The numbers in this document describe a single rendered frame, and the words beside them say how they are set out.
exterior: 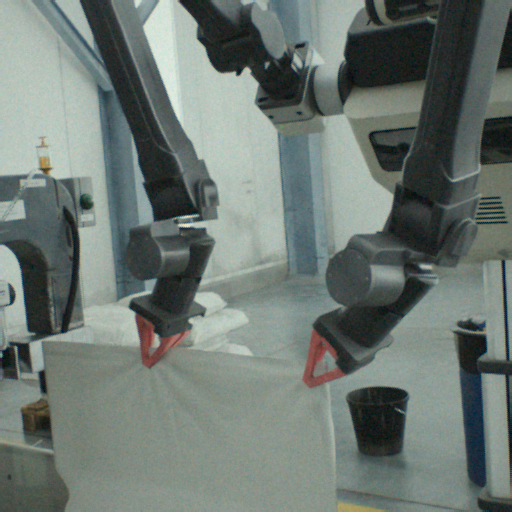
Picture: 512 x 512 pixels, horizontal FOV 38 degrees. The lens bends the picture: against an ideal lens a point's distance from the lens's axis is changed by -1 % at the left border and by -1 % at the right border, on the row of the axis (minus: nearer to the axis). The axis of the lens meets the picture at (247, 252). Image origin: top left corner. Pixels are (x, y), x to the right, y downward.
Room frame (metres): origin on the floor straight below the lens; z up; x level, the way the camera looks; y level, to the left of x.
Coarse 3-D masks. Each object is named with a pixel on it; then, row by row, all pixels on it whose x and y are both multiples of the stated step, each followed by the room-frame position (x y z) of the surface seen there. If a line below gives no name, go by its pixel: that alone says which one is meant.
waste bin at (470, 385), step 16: (464, 320) 3.15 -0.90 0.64; (480, 320) 3.20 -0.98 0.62; (464, 336) 2.89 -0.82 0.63; (480, 336) 2.81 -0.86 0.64; (464, 352) 2.92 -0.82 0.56; (480, 352) 2.84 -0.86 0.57; (464, 368) 2.93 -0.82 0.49; (464, 384) 2.96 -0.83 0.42; (480, 384) 2.86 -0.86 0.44; (464, 400) 2.97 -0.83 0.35; (480, 400) 2.87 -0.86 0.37; (464, 416) 2.99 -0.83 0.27; (480, 416) 2.88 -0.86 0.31; (464, 432) 3.01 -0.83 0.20; (480, 432) 2.88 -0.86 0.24; (480, 448) 2.89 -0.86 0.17; (480, 464) 2.90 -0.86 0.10; (480, 480) 2.91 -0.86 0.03
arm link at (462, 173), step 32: (448, 0) 0.67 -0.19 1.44; (480, 0) 0.65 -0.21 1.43; (448, 32) 0.68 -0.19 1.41; (480, 32) 0.67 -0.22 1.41; (448, 64) 0.69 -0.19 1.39; (480, 64) 0.69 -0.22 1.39; (448, 96) 0.70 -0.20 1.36; (480, 96) 0.71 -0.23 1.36; (416, 128) 0.74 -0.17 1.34; (448, 128) 0.71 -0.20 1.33; (480, 128) 0.73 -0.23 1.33; (416, 160) 0.75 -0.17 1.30; (448, 160) 0.72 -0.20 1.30; (416, 192) 0.76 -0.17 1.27; (448, 192) 0.73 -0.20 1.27; (416, 224) 0.77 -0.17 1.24; (448, 224) 0.75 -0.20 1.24
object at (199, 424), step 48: (48, 384) 1.14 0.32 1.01; (96, 384) 1.08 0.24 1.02; (144, 384) 1.03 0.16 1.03; (192, 384) 0.99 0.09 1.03; (240, 384) 0.94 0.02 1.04; (288, 384) 0.89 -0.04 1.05; (96, 432) 1.08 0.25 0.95; (144, 432) 1.04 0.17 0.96; (192, 432) 1.00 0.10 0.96; (240, 432) 0.94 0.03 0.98; (288, 432) 0.89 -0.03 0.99; (96, 480) 1.09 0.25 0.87; (144, 480) 1.04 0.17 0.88; (192, 480) 1.00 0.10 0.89; (240, 480) 0.95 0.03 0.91; (288, 480) 0.90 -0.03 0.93; (336, 480) 0.86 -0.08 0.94
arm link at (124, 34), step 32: (96, 0) 0.90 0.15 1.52; (128, 0) 0.93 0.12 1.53; (96, 32) 0.92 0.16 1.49; (128, 32) 0.92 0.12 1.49; (128, 64) 0.92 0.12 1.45; (128, 96) 0.94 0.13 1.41; (160, 96) 0.95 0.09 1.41; (160, 128) 0.94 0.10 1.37; (160, 160) 0.95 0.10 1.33; (192, 160) 0.97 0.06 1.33; (160, 192) 0.98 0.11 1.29; (192, 192) 0.96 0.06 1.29
